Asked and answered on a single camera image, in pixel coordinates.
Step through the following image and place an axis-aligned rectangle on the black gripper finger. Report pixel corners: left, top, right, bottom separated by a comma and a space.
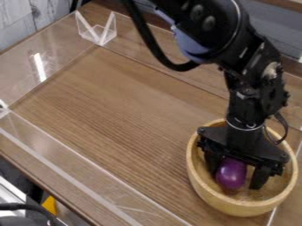
205, 151, 225, 177
249, 166, 272, 190

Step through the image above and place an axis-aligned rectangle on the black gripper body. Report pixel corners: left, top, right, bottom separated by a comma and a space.
197, 117, 292, 177

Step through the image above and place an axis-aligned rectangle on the purple toy eggplant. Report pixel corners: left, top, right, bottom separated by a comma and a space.
217, 158, 248, 190

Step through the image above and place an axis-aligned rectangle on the light wooden bowl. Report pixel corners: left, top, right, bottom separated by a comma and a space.
186, 119, 298, 217

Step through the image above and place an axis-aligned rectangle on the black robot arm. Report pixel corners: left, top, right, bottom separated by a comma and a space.
150, 0, 289, 190

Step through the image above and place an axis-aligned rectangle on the black cable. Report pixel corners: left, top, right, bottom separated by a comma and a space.
122, 0, 202, 72

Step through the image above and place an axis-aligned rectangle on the clear acrylic wall panel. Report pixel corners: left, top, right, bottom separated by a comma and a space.
0, 100, 190, 226

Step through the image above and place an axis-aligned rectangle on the clear acrylic corner bracket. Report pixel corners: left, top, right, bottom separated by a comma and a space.
75, 11, 117, 47

